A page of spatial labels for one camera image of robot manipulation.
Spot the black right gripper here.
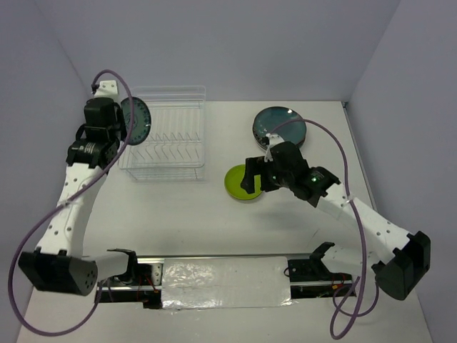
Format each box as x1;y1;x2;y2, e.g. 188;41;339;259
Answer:
240;156;293;194

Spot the lime green plate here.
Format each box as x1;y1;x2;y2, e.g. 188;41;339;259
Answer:
224;164;262;201

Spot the blue white floral plate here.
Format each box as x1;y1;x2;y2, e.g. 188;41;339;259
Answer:
254;134;306;151

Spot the dark green plate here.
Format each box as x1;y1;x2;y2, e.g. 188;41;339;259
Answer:
121;96;152;146
252;106;307;136

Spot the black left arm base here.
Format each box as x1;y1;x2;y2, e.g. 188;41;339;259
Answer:
99;257;165;309

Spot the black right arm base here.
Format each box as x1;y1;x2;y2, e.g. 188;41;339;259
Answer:
283;258;353;299

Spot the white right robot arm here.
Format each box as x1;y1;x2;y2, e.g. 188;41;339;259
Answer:
241;139;431;300

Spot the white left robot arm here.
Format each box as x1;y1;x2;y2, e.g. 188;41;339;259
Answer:
19;97;140;296

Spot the silver foil sheet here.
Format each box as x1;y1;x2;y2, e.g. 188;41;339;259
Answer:
161;257;292;310

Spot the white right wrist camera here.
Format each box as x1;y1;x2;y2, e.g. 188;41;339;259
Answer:
264;133;284;162

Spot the clear wire dish rack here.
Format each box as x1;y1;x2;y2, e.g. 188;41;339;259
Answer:
118;86;206;182

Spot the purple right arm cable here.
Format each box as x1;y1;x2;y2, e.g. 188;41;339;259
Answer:
263;119;379;339

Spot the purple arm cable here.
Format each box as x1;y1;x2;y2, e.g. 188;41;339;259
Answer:
7;69;139;337
263;119;379;339

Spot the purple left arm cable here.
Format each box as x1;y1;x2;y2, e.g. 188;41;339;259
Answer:
7;69;139;337

